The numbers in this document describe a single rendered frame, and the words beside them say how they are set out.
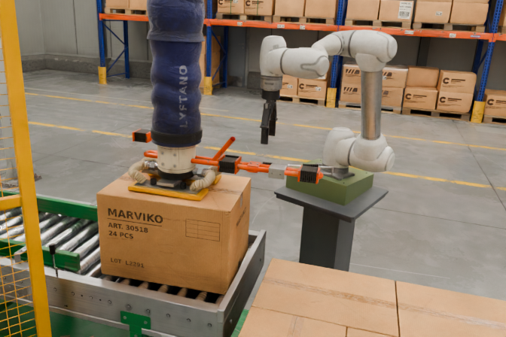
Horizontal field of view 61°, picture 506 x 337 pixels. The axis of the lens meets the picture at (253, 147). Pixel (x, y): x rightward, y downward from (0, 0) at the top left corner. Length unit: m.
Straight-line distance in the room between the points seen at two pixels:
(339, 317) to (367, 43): 1.20
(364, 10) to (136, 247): 7.43
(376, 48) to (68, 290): 1.73
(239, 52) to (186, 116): 8.85
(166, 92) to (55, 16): 11.68
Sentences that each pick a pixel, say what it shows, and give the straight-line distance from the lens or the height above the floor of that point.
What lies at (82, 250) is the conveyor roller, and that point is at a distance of 2.38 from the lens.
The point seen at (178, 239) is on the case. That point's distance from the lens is 1.90.
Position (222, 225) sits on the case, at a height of 0.88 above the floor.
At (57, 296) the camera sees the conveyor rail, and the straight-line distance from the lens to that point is 2.18.
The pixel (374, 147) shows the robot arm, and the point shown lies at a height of 1.09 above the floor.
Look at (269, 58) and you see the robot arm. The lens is 1.70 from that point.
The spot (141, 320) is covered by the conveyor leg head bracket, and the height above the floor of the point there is 0.47.
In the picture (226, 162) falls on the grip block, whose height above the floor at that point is 1.11.
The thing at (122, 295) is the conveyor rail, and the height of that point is 0.58.
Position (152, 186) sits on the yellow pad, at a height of 0.98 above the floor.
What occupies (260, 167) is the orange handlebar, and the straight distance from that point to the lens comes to 1.84.
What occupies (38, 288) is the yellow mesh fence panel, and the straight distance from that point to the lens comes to 2.06.
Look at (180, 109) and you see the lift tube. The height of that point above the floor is 1.32.
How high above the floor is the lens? 1.71
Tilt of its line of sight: 17 degrees down
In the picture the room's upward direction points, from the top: 3 degrees clockwise
